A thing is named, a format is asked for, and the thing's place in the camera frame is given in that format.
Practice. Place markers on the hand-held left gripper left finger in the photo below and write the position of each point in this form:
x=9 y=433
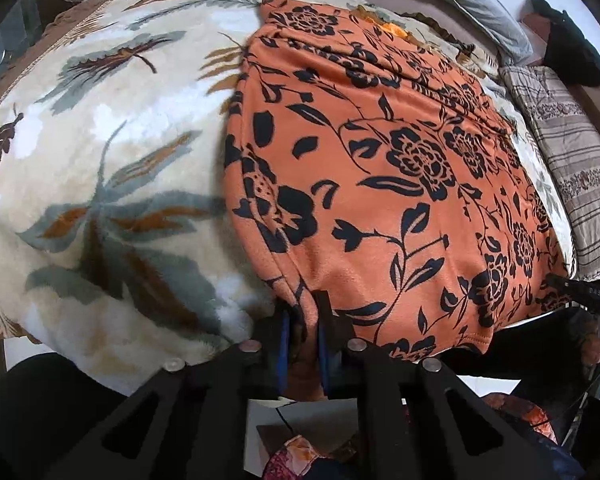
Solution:
x=283 y=360

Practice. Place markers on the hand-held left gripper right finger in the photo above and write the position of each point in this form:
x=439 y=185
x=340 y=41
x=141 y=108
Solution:
x=323 y=355

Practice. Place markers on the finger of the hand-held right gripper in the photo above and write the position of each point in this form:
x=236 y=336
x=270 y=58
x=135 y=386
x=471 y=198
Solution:
x=580 y=290

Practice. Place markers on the orange black floral shirt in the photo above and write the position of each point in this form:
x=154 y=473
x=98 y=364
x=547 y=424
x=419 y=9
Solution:
x=380 y=210

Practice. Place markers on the square striped floral pillow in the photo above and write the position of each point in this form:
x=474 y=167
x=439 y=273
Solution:
x=570 y=160

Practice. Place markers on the black cloth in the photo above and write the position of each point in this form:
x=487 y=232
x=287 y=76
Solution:
x=570 y=50

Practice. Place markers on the person's black pants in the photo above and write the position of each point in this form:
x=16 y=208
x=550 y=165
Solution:
x=40 y=410

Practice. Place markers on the cream leaf print blanket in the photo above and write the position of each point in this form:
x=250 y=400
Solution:
x=130 y=135

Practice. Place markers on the grey frilled pillow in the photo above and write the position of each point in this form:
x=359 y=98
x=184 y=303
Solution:
x=470 y=0

